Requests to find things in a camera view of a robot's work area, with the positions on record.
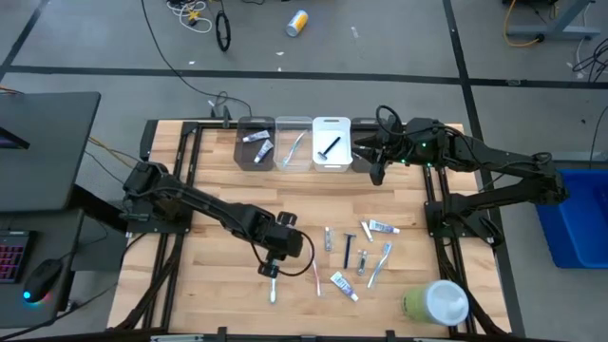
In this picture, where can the pink bagged toothbrush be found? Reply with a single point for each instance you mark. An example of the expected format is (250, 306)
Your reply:
(316, 282)

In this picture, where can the smoky translucent plastic bin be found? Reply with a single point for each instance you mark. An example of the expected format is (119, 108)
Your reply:
(247, 161)

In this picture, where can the white metal bracket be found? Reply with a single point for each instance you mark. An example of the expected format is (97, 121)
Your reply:
(176, 338)

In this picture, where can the teal bagged toothbrush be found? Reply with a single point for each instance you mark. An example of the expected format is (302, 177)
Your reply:
(292, 150)

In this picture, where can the black aluminium table frame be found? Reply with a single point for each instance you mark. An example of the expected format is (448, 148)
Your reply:
(209, 124)

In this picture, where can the clear plastic bin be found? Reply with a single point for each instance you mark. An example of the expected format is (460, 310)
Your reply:
(304, 161)

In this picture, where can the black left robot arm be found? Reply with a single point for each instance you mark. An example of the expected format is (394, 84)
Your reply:
(199, 202)

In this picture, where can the grey desk base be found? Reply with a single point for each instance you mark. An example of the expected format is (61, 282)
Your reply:
(556, 32)

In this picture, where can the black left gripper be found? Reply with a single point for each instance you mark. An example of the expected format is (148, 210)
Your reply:
(285, 244)

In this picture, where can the dark blue disposable razor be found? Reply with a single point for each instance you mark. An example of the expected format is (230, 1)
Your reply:
(348, 249)
(329, 147)

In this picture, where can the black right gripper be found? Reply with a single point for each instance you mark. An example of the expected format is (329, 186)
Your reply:
(399, 142)

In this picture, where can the white plastic bin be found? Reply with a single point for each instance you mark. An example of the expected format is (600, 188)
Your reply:
(344, 161)

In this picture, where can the green wipes canister white lid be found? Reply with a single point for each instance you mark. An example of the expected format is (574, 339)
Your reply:
(439, 304)

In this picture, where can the yellow white can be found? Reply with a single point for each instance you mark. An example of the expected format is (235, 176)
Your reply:
(297, 23)

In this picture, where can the printed white flat package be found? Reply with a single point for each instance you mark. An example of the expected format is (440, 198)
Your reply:
(344, 286)

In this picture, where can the black computer mouse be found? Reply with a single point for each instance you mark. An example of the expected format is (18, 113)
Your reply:
(43, 280)

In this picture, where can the backlit black keyboard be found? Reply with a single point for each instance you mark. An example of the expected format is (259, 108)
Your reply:
(12, 256)

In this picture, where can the black desk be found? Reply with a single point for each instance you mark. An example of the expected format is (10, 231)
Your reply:
(43, 152)

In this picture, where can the dark grey plastic bin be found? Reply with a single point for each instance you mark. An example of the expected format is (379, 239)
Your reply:
(361, 128)

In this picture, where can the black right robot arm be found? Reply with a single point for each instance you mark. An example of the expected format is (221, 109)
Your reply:
(499, 156)

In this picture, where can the blue white bagged toothbrush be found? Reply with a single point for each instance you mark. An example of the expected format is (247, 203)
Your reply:
(272, 292)
(380, 264)

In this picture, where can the blue plastic tote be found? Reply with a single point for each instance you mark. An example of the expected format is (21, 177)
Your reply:
(579, 223)

